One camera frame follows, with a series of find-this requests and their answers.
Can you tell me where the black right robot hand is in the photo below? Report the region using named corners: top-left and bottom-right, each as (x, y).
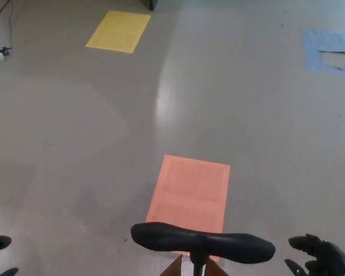
top-left (284, 233), bottom-right (345, 276)

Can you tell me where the black-handled air pump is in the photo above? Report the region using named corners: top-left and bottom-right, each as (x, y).
top-left (130, 222), bottom-right (277, 276)

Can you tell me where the orange paper sheet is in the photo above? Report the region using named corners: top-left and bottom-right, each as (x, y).
top-left (145, 154), bottom-right (231, 263)

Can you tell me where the torn blue paper sheet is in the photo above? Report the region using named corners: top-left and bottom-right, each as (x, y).
top-left (302, 27), bottom-right (345, 76)

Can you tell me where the yellow paper sheet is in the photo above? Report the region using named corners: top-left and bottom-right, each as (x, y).
top-left (85, 10), bottom-right (152, 53)

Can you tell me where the dark furniture base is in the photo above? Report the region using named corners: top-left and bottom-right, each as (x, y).
top-left (137, 0), bottom-right (159, 12)

